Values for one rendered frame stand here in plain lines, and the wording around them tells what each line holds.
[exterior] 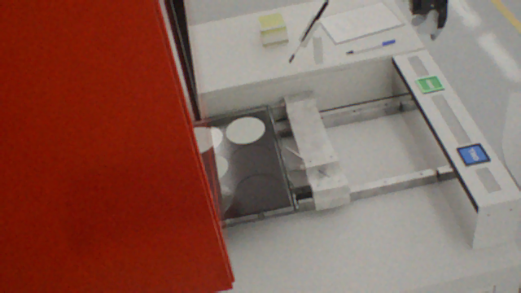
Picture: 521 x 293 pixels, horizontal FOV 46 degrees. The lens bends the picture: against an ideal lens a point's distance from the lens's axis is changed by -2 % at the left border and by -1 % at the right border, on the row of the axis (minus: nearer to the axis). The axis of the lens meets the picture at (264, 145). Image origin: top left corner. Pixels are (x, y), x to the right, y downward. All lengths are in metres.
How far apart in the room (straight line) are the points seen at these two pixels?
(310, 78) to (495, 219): 0.61
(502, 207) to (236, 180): 0.59
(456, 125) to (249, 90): 0.53
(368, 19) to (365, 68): 0.19
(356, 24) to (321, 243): 0.68
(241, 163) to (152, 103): 0.89
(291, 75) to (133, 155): 1.01
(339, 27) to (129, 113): 1.22
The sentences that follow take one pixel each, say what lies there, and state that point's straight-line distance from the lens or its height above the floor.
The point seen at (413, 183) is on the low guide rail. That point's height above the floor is 0.84.
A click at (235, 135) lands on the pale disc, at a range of 1.58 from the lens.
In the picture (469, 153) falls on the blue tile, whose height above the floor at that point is 0.96.
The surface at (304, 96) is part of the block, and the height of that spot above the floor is 0.91.
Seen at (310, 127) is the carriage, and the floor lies 0.88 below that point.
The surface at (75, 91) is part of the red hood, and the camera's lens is 0.63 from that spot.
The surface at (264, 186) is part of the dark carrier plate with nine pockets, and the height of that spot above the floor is 0.90.
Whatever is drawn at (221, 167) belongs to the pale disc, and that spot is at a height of 0.90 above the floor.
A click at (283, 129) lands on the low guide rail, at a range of 1.66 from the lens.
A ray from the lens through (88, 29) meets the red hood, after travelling 0.59.
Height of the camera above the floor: 1.93
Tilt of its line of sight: 42 degrees down
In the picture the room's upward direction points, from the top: 10 degrees counter-clockwise
